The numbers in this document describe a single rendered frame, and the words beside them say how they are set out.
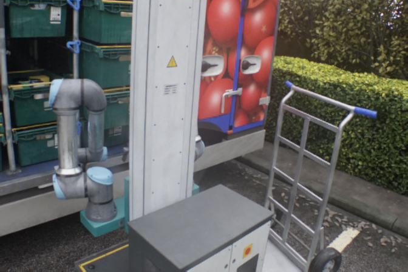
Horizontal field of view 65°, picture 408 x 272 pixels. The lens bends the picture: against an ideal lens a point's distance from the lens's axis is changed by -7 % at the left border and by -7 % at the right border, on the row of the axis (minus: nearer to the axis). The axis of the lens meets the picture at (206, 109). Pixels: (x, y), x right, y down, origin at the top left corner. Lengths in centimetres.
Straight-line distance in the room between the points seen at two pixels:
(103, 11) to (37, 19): 41
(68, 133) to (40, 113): 81
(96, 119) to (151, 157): 31
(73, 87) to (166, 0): 53
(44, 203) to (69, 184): 82
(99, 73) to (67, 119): 67
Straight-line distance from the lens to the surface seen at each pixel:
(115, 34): 214
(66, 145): 155
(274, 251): 275
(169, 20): 141
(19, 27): 220
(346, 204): 348
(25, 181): 226
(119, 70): 218
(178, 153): 161
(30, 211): 238
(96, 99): 152
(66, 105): 150
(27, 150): 237
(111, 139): 261
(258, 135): 360
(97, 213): 166
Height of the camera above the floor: 168
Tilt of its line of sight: 16 degrees down
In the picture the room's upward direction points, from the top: 5 degrees clockwise
